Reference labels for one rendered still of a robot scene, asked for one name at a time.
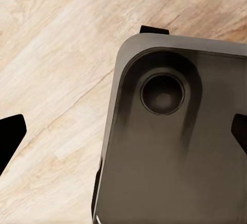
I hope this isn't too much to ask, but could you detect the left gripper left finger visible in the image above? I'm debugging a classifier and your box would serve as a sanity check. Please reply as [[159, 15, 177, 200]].
[[0, 114, 27, 176]]

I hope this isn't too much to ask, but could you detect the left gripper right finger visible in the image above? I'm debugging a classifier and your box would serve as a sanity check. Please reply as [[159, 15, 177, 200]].
[[231, 114, 247, 154]]

